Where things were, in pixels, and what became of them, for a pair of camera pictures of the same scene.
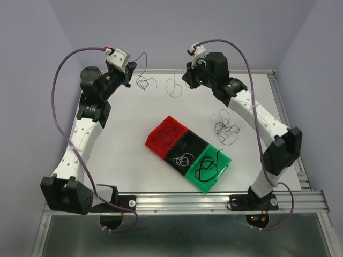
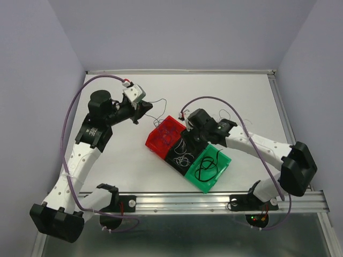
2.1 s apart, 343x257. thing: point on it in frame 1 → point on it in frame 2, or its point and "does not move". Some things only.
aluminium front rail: x=207 y=202 does not move
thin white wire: x=182 y=160 does not move
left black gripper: x=127 y=76 → x=142 y=107
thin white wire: x=174 y=81 → x=181 y=153
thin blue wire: x=144 y=69 → x=156 y=122
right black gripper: x=188 y=75 → x=188 y=141
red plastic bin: x=161 y=139 does not move
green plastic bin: x=208 y=167 does not move
